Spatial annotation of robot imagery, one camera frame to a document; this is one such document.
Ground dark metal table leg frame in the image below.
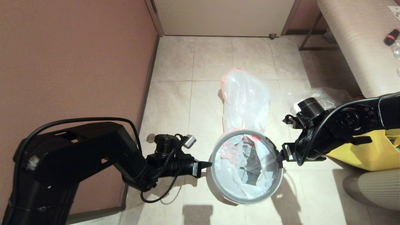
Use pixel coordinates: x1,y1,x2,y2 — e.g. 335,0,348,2
297,12,339,51

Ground wood-grain table top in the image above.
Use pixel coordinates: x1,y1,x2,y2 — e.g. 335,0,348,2
316,0,400,98

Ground white translucent plastic bag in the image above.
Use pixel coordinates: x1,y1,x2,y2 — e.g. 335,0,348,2
220,67,271,133

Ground black round trash bin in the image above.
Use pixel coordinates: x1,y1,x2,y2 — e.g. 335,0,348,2
241,147,263,185

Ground yellow fabric tote bag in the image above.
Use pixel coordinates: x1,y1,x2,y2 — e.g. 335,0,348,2
326,130,400,171

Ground smooth black left arm cable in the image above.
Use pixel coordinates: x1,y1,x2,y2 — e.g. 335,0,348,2
14,117,143,176

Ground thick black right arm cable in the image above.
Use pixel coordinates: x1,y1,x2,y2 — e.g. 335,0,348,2
295,98,381,167

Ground corrugated black looped cable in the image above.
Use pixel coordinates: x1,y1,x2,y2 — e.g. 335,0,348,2
140,174,179,204

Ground beige ribbed round stool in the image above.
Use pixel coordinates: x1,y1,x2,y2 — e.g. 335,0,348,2
342,169,400,210

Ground white door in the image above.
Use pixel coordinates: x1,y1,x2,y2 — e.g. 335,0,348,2
153,0,295,37

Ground grey bin retaining ring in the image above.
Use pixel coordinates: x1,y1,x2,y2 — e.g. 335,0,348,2
209,129,284,205

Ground white printed paper sheet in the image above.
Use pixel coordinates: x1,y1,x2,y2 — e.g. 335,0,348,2
387,5,400,22

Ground crumpled clear plastic bag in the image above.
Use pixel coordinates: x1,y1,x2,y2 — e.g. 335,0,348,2
283,87,354,110

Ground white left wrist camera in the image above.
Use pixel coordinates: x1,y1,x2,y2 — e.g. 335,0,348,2
182,134,198,149

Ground new red-printed plastic bag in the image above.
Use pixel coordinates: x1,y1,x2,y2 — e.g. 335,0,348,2
212,130,282,203

